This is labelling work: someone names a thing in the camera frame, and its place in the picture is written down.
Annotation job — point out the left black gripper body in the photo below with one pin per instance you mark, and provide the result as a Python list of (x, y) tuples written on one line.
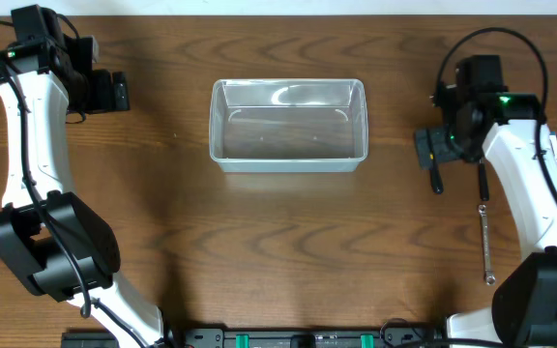
[(118, 91)]

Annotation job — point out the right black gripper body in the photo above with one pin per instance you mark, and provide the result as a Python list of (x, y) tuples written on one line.
[(455, 161)]

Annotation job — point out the black yellow screwdriver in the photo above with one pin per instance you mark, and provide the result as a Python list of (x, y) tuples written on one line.
[(434, 174)]

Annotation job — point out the clear plastic storage box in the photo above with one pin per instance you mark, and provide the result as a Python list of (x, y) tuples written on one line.
[(292, 125)]

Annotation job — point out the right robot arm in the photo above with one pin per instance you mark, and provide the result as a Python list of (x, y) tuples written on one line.
[(482, 120)]

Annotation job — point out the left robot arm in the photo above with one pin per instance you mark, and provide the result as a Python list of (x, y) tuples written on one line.
[(53, 242)]

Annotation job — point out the small steel hammer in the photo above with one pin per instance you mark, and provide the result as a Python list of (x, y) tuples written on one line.
[(483, 182)]

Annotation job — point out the blue white cardboard box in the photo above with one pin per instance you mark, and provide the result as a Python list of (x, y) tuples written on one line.
[(553, 142)]

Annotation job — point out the silver combination wrench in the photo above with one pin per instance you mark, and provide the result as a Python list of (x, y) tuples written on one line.
[(489, 275)]

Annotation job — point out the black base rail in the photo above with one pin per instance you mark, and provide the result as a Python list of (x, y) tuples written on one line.
[(390, 335)]

